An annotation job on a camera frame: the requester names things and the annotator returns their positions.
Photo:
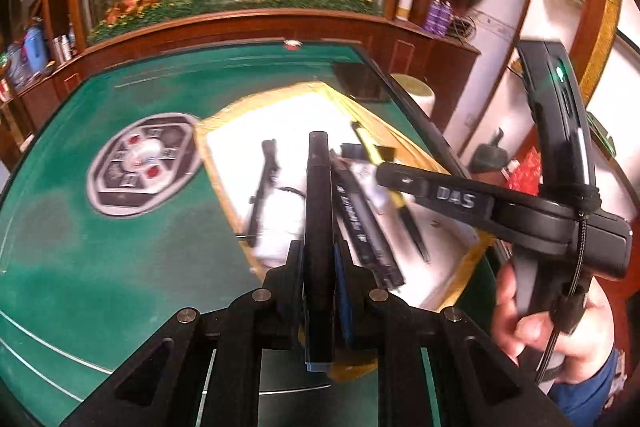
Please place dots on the group of small bottles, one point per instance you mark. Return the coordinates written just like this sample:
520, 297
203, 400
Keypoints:
63, 47

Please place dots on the gold glitter wall trim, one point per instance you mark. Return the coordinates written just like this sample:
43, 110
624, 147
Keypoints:
602, 32

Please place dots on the person's right forearm blue sleeve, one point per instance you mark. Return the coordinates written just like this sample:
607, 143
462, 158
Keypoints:
585, 397

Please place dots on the blue detergent bottle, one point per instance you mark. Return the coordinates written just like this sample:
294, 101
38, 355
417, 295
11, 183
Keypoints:
35, 49

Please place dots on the yellow and black pen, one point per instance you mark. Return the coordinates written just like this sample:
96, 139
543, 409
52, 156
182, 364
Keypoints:
367, 144

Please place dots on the thin black pen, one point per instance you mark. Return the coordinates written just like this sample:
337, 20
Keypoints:
267, 167

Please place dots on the curved wooden cabinet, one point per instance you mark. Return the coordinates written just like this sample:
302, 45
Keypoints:
250, 32

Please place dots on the black marker with grey ends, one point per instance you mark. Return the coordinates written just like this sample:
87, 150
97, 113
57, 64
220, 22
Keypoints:
319, 207

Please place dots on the small red and white object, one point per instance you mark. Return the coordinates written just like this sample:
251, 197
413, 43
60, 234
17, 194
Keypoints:
292, 44

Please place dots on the person's right hand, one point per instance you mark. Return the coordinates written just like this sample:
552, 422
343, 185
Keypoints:
507, 307

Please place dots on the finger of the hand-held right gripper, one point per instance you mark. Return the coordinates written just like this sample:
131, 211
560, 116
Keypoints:
450, 197

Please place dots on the round grey table emblem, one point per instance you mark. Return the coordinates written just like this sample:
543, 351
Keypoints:
142, 164

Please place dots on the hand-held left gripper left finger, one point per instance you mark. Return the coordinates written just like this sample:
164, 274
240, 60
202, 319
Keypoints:
295, 287

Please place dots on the white tray with yellow edge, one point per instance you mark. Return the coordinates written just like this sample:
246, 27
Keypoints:
235, 147

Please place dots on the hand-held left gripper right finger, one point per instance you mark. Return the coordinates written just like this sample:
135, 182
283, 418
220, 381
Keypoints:
342, 292

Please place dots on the red plastic bag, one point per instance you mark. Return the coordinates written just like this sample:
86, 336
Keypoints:
526, 172

